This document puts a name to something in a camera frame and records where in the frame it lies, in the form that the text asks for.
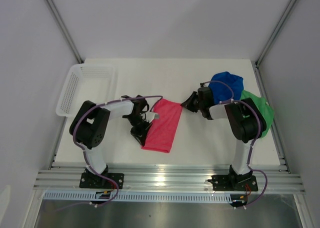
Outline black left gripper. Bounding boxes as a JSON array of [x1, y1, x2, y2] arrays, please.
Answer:
[[125, 114, 153, 147]]

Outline red towel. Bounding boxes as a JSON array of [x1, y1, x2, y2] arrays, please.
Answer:
[[141, 99, 183, 154]]

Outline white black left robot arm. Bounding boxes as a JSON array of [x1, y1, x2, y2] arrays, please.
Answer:
[[69, 95, 159, 188]]

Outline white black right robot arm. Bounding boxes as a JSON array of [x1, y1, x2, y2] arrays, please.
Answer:
[[180, 91, 267, 190]]

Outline blue towel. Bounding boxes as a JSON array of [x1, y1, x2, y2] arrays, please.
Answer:
[[208, 71, 244, 104]]

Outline white perforated plastic basket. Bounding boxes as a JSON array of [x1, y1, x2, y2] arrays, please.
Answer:
[[55, 63, 118, 118]]

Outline green towel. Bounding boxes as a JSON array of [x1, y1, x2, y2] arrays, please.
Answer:
[[240, 90, 275, 138]]

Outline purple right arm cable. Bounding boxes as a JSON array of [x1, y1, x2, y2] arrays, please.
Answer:
[[199, 80, 270, 210]]

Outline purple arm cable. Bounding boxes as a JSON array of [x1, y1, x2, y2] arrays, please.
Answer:
[[199, 80, 270, 210], [72, 95, 164, 211]]

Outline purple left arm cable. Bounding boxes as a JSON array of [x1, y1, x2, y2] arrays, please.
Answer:
[[72, 95, 164, 211]]

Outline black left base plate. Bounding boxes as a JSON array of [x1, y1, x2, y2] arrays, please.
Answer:
[[79, 172, 125, 189]]

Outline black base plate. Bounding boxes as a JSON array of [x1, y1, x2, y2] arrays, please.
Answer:
[[207, 174, 258, 192], [79, 172, 125, 189]]

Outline white slotted cable duct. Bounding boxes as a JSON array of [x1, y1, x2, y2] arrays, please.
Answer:
[[43, 190, 232, 204]]

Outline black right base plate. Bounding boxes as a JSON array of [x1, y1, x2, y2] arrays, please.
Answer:
[[207, 174, 258, 192]]

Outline aluminium left side rail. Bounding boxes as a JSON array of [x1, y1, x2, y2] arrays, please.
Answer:
[[46, 117, 67, 170]]

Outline aluminium rail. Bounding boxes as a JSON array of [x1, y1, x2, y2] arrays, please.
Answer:
[[46, 117, 67, 170], [252, 61, 292, 174], [33, 163, 306, 194]]

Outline aluminium right side rail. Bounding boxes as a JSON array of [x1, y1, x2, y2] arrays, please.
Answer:
[[252, 61, 292, 174]]

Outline aluminium front rail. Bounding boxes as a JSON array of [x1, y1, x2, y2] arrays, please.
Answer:
[[33, 163, 306, 194]]

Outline aluminium left frame post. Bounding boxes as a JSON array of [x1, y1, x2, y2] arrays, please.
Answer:
[[43, 0, 84, 64]]

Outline aluminium frame post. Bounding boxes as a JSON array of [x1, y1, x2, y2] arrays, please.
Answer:
[[43, 0, 84, 64], [254, 0, 300, 69]]

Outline aluminium right frame post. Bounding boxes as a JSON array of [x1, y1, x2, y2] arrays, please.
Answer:
[[254, 0, 300, 69]]

